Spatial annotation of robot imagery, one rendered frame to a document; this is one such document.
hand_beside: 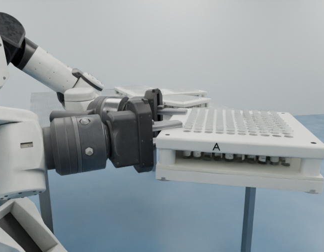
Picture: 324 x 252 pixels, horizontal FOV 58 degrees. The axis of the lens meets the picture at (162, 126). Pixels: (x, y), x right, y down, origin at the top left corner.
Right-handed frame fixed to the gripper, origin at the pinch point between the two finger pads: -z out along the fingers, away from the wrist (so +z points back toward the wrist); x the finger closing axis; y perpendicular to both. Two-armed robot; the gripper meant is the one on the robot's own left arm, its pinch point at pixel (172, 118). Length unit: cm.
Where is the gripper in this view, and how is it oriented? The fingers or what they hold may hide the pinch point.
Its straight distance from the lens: 61.9
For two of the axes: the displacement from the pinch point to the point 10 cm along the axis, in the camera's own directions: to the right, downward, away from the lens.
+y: -3.2, 2.4, -9.2
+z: -9.5, -0.5, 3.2
